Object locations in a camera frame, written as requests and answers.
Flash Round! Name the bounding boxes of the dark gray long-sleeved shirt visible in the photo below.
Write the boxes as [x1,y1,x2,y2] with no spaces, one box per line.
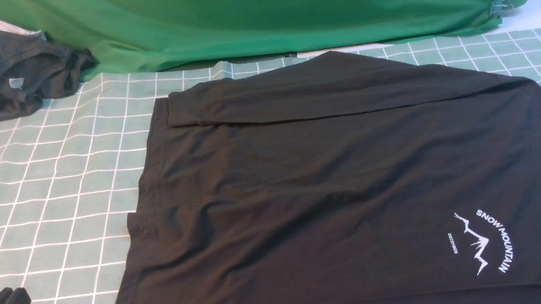
[115,52,541,304]

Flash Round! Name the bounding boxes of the green checkered tablecloth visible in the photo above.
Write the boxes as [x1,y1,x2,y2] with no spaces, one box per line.
[0,26,541,304]

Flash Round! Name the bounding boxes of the crumpled dark gray garment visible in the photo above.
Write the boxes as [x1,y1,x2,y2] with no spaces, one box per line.
[0,31,97,122]

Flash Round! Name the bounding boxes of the white cloth in pile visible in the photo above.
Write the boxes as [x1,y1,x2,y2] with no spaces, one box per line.
[0,21,47,40]

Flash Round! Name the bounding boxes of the green backdrop cloth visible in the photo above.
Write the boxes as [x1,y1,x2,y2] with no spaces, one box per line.
[0,0,527,78]

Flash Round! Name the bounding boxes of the metal binder clip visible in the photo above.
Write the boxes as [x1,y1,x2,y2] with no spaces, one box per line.
[489,0,515,18]

